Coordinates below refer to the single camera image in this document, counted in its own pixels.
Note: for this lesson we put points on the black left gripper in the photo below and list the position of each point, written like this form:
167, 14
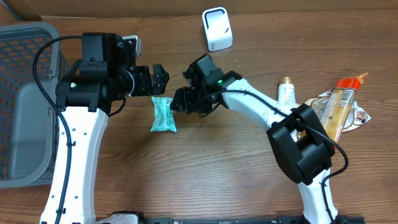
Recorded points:
148, 88

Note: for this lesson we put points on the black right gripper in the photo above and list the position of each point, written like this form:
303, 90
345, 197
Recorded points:
187, 96

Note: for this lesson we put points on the teal snack packet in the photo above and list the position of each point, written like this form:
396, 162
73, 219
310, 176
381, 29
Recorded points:
163, 115

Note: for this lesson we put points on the white gold-capped cream tube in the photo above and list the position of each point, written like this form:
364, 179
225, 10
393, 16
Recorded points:
286, 92

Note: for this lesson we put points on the orange spaghetti pasta packet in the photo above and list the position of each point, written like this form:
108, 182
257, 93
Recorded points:
339, 105

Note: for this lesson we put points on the beige Pantree snack pouch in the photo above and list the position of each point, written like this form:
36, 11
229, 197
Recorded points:
356, 117

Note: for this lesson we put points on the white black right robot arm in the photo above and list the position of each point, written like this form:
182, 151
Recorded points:
301, 147

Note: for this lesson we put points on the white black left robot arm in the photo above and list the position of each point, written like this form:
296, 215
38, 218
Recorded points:
107, 72

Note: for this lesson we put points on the white black barcode scanner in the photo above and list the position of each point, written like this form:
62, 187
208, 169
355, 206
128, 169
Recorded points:
217, 28

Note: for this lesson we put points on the grey plastic shopping basket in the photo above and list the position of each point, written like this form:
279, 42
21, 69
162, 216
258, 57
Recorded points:
28, 123

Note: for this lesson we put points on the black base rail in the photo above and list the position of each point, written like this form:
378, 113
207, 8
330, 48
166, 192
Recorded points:
139, 218

